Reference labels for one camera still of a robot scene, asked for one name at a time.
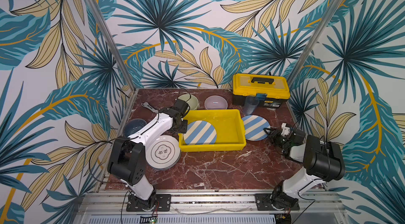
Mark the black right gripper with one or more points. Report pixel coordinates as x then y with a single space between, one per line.
277 136

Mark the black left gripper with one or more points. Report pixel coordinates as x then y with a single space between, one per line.
181 124

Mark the blue striped plate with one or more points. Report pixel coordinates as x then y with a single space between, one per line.
255 127
200 133

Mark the white plate green rings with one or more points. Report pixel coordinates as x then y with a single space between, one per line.
164 152

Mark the yellow plastic bin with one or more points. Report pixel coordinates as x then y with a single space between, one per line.
229 127

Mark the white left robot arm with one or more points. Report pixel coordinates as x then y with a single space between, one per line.
148 147

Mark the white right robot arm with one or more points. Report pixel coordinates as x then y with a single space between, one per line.
321 161

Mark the pale green bowl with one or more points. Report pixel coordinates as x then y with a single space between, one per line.
191 100

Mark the lilac bowl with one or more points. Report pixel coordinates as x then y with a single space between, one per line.
216 102

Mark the metal wrench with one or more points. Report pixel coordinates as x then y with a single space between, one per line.
149 107

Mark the dark blue bowl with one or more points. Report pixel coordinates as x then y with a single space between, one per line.
133 126

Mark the blue textured plastic cup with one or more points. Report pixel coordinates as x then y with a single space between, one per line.
251 103

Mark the yellow black plastic toolbox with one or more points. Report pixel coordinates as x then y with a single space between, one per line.
271 91

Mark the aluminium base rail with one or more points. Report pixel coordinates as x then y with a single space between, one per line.
187 207

